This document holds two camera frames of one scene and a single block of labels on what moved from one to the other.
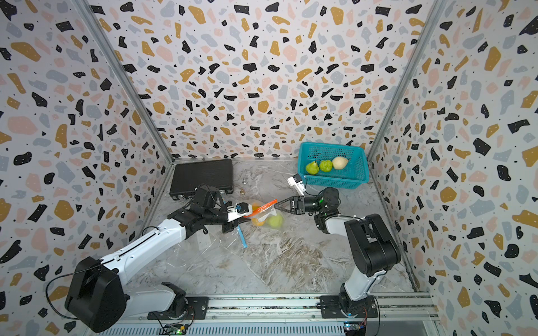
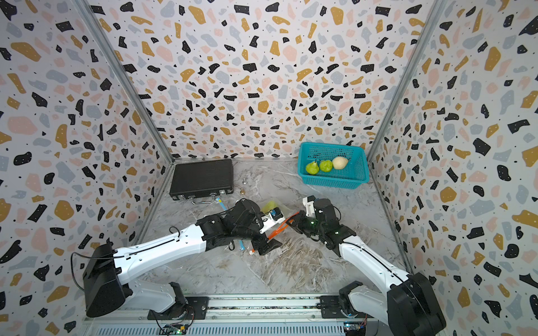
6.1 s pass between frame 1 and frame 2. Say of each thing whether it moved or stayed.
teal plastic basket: stayed
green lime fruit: moved
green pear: stayed
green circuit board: stayed
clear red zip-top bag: moved
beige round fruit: stayed
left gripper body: moved
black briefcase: stayed
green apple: stayed
